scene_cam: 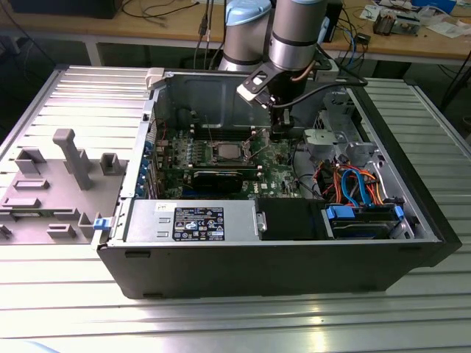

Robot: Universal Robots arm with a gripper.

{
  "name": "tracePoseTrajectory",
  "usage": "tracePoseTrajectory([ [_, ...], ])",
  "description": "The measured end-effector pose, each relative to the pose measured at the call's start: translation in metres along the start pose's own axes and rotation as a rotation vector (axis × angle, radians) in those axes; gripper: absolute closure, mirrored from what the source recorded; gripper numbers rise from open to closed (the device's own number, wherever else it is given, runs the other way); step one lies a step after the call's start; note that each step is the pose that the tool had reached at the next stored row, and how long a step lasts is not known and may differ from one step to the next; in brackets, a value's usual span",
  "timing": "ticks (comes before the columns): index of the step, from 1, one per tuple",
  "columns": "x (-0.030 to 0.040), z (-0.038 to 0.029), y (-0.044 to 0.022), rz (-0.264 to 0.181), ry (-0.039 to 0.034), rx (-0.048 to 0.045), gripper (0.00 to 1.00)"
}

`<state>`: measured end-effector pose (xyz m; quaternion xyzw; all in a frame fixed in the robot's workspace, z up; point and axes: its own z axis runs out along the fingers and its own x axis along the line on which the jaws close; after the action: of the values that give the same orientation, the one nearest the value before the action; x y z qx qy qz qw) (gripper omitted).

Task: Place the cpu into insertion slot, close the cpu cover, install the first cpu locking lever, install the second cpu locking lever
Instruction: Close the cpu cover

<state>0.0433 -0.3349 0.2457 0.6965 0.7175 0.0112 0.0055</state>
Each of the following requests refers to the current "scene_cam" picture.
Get CPU socket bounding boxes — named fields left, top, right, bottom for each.
left=209, top=141, right=253, bottom=165

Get blue expansion slot clips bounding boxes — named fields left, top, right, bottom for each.
left=135, top=139, right=154, bottom=196

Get silver drive cage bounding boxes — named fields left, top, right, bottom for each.
left=314, top=91, right=369, bottom=148

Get black tower device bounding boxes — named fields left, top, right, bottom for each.
left=325, top=0, right=343, bottom=43

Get green motherboard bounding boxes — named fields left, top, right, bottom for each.
left=154, top=126, right=306, bottom=202

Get black RAM stick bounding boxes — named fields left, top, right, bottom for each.
left=191, top=163, right=261, bottom=173

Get black graphics card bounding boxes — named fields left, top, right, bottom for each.
left=193, top=169, right=244, bottom=194

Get copper heat sink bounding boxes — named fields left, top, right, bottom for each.
left=373, top=10, right=397, bottom=37

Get hard disk in blue carrier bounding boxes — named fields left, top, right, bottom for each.
left=325, top=204, right=404, bottom=240

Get wooden workbench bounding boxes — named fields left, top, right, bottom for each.
left=0, top=0, right=471, bottom=60

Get white paper sheet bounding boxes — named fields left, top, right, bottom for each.
left=426, top=21, right=469, bottom=38

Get black PC case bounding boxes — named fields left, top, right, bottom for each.
left=96, top=68, right=463, bottom=301

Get silver power supply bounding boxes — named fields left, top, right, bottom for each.
left=124, top=200, right=258, bottom=243

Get black box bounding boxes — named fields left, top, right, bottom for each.
left=7, top=0, right=122, bottom=20

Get grey parts rack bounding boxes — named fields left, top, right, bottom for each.
left=0, top=128, right=130, bottom=246

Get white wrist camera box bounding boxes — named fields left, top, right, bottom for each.
left=236, top=64, right=275, bottom=108

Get black camera cable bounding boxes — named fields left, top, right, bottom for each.
left=274, top=43, right=369, bottom=110

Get blue wire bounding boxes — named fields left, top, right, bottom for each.
left=341, top=168, right=373, bottom=207

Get orange wire bundle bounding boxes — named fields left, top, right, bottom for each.
left=316, top=161, right=386, bottom=205

